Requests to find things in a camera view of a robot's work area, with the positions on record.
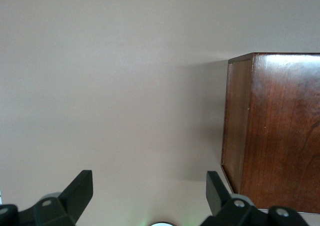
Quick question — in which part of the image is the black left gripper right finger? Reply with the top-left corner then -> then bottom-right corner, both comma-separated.
201,171 -> 310,226

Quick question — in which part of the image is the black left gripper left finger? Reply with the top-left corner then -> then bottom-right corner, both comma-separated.
0,170 -> 94,226

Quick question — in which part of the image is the dark brown wooden cabinet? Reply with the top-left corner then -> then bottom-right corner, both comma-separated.
220,52 -> 320,214

